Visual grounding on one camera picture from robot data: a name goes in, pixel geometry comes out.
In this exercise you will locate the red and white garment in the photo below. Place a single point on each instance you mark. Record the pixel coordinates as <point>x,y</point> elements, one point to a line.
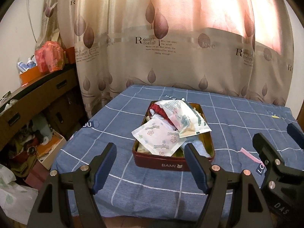
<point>158,110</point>

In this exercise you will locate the beige leaf print curtain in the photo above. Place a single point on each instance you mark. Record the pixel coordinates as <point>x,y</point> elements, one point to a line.
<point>178,52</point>

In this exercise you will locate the red plastic bag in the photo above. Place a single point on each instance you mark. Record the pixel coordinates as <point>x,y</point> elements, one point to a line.
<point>48,57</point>

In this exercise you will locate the blue and white bottle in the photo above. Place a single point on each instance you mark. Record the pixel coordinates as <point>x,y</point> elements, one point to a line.
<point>30,63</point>
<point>21,67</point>

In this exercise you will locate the open white box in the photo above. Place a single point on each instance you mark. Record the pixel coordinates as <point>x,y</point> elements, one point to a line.
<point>51,149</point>

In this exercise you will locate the orange box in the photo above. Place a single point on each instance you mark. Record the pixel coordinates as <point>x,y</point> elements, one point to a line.
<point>29,76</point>

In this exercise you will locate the light blue cloth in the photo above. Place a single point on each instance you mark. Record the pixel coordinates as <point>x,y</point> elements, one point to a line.
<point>201,147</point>

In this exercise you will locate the blue checked tablecloth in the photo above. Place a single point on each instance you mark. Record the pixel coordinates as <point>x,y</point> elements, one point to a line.
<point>142,190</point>

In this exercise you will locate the white printed plastic bag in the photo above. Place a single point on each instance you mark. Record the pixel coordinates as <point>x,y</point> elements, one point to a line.
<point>14,194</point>

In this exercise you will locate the floral printed white packet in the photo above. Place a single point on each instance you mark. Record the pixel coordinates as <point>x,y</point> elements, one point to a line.
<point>156,137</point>

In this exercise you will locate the green printed white packet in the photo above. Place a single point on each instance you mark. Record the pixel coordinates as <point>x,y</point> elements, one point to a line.
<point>182,116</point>

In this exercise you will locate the dark wooden cabinet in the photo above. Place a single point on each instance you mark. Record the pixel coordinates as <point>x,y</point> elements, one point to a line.
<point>35,95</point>

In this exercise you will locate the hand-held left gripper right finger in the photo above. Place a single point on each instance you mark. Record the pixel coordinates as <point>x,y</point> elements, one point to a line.
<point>196,168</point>

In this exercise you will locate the small red box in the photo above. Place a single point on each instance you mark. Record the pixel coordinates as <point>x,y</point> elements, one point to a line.
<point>70,55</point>

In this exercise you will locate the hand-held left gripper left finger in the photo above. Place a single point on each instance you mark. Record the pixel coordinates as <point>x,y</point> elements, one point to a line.
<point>102,168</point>

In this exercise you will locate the pink box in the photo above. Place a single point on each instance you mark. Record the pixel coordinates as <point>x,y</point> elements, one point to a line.
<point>36,175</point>

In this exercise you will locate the pale blue container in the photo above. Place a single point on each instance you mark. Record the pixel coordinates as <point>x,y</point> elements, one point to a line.
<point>41,126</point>

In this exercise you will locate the dark red tin box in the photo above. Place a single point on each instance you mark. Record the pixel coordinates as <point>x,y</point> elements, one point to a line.
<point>152,165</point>

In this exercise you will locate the brown cardboard box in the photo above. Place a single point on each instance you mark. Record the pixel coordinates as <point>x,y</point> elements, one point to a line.
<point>63,116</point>

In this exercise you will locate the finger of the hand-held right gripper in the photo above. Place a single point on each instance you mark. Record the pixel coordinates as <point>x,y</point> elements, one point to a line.
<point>263,147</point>
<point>296,135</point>

